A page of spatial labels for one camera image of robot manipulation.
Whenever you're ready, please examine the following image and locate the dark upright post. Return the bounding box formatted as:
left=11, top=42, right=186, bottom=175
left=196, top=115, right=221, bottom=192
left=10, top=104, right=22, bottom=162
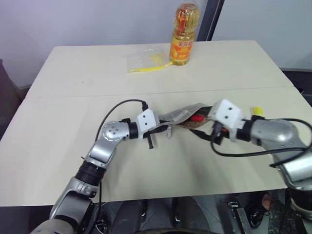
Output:
left=196, top=0, right=225, bottom=42

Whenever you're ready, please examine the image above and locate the clear yellow-zip plastic bag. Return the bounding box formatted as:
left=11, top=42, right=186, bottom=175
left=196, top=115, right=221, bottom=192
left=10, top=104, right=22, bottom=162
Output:
left=126, top=47, right=174, bottom=73

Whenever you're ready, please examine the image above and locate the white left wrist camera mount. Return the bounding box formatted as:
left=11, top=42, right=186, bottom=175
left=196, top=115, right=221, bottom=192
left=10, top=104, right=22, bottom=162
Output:
left=136, top=109, right=161, bottom=140

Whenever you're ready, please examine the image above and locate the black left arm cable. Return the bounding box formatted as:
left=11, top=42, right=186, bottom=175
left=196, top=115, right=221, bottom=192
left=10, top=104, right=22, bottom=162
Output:
left=96, top=98, right=150, bottom=210

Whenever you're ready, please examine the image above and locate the grey grid zip pouch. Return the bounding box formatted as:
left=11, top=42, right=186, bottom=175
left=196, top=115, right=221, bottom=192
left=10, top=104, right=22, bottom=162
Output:
left=157, top=102, right=216, bottom=139

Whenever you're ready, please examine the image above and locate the yellow cooking oil bottle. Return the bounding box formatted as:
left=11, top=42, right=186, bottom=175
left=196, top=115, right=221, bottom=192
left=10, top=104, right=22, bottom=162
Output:
left=168, top=0, right=201, bottom=67

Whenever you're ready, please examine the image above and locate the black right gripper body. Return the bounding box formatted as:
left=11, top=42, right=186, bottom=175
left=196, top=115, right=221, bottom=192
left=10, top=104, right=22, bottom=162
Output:
left=211, top=121, right=229, bottom=146

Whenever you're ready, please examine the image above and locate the yellow highlighter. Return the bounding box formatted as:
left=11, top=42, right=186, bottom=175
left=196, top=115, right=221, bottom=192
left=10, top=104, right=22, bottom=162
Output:
left=249, top=105, right=266, bottom=117

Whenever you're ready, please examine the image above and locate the dark rounded shape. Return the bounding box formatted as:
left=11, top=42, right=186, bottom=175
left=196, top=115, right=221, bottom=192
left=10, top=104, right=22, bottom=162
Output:
left=116, top=199, right=148, bottom=230

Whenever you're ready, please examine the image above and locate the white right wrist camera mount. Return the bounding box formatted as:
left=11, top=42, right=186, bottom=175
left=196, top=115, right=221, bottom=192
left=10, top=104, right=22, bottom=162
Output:
left=210, top=98, right=246, bottom=143

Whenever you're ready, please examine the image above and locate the black shoe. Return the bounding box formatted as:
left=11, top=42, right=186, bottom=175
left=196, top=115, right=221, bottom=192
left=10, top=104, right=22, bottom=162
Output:
left=245, top=192, right=272, bottom=229

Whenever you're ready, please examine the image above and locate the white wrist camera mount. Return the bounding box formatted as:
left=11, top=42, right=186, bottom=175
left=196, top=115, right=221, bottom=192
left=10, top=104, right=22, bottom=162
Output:
left=210, top=98, right=246, bottom=143
left=136, top=109, right=161, bottom=140

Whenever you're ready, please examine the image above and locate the silver bar with black clip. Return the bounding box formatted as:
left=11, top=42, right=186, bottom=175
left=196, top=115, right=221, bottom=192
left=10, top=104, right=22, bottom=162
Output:
left=226, top=199, right=252, bottom=234

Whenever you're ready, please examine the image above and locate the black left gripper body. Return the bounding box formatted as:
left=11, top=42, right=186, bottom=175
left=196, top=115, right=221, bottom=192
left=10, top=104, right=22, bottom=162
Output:
left=142, top=127, right=161, bottom=140

